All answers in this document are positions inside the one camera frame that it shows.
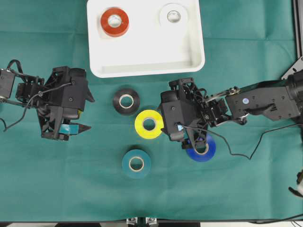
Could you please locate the blue tape roll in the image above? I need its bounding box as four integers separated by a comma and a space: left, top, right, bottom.
186, 134, 216, 162

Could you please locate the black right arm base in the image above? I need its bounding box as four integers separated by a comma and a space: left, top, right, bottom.
281, 56, 303, 79

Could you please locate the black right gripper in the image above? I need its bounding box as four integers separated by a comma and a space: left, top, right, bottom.
169, 78, 232, 150

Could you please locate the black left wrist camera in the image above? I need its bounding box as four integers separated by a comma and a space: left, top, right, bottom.
43, 66, 88, 111

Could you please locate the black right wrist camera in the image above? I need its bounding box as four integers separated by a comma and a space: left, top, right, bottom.
160, 90, 199, 141

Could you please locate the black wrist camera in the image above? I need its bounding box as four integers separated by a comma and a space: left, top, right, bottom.
160, 90, 199, 141
43, 66, 88, 111

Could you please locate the orange red tape roll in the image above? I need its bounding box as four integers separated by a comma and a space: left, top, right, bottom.
100, 7, 129, 37

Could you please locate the black camera cable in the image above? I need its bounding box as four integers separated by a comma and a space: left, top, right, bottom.
179, 122, 303, 160
0, 59, 72, 132

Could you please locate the white tape roll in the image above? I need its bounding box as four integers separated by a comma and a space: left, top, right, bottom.
159, 3, 188, 28

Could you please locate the black right camera cable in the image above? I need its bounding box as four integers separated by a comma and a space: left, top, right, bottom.
179, 122, 303, 160

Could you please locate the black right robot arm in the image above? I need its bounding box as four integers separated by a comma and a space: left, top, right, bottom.
159, 71, 303, 150

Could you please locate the aluminium frame rail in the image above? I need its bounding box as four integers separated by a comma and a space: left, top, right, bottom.
293, 0, 303, 59

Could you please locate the black left camera cable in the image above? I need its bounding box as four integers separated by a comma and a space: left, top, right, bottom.
0, 59, 72, 132

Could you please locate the black white object at edge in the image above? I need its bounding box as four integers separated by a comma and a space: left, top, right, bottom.
288, 171, 303, 198

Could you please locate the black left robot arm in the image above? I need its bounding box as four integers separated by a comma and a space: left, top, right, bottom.
0, 66, 95, 140

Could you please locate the yellow tape roll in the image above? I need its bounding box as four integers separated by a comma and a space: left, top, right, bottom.
134, 110, 164, 140

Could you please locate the metal table clamp bracket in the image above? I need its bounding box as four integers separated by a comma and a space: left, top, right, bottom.
126, 217, 158, 227

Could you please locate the black tape roll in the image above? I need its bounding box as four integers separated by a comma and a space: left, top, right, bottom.
112, 88, 140, 115

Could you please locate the green table cloth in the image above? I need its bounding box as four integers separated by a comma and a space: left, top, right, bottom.
0, 0, 303, 221

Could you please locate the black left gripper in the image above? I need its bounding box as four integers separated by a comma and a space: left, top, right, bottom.
35, 66, 96, 141

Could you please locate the teal tape roll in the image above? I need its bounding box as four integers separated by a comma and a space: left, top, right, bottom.
122, 149, 152, 179

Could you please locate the white plastic tray case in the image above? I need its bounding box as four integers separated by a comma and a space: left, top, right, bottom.
87, 0, 205, 78

